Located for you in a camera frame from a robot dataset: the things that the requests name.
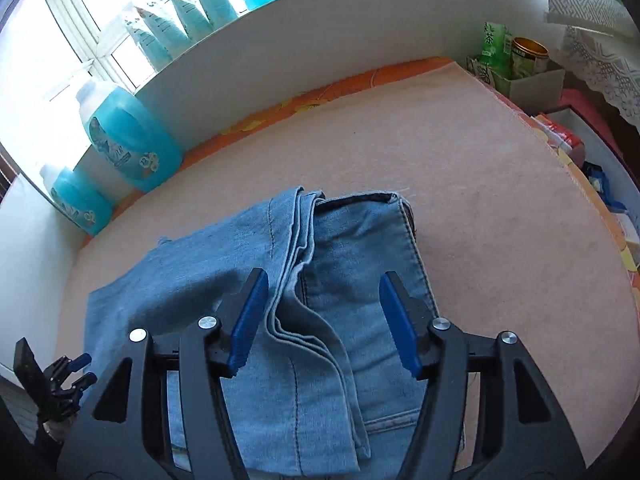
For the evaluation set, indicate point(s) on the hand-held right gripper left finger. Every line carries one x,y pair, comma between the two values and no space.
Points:
247,325

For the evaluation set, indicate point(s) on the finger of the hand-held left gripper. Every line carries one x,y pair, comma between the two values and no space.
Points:
86,381
82,359

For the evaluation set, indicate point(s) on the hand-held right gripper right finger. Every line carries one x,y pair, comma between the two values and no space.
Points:
397,325

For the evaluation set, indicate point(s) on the blue denim pants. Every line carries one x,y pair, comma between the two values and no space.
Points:
350,260

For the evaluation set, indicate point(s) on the person's left forearm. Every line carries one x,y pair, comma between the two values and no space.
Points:
45,460

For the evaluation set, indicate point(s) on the small blue detergent bottle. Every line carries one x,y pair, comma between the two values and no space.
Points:
80,200

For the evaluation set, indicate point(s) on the large blue detergent bottle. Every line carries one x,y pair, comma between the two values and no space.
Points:
135,140

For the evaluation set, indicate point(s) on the orange printed blanket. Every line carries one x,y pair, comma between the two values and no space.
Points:
310,97

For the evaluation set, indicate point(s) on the blue plastic bag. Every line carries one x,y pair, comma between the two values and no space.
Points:
602,185

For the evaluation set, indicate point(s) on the red snack packet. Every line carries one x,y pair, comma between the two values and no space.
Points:
565,135

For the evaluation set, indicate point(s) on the white cardboard box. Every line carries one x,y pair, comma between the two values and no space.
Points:
537,90

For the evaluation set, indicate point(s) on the green tea carton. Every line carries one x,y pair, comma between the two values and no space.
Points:
495,47

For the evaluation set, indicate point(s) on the gold lidded can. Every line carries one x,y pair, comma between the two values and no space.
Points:
530,57

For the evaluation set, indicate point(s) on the blue refill pouch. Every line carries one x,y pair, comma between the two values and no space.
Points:
205,5
150,35

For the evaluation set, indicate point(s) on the white lace curtain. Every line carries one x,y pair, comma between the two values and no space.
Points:
600,60

